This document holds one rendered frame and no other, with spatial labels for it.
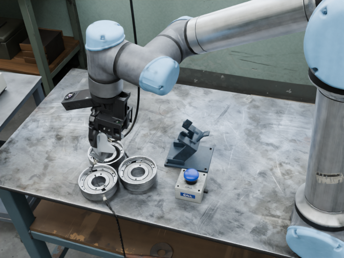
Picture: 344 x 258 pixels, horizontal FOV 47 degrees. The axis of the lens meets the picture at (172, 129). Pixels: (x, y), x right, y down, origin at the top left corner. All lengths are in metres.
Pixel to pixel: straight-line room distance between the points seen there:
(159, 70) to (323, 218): 0.40
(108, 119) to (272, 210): 0.48
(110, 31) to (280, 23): 0.31
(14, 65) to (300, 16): 2.35
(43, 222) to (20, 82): 0.68
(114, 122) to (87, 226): 0.54
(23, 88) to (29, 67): 1.01
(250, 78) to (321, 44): 2.22
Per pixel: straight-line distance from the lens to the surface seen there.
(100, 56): 0.79
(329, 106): 0.61
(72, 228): 1.36
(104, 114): 0.92
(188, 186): 1.03
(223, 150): 1.19
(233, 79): 2.78
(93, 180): 1.11
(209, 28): 0.79
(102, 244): 1.31
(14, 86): 1.81
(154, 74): 0.74
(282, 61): 2.66
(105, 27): 0.80
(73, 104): 0.94
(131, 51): 0.77
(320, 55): 0.54
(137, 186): 1.06
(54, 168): 1.20
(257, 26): 0.74
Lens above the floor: 1.63
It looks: 41 degrees down
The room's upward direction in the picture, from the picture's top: 2 degrees counter-clockwise
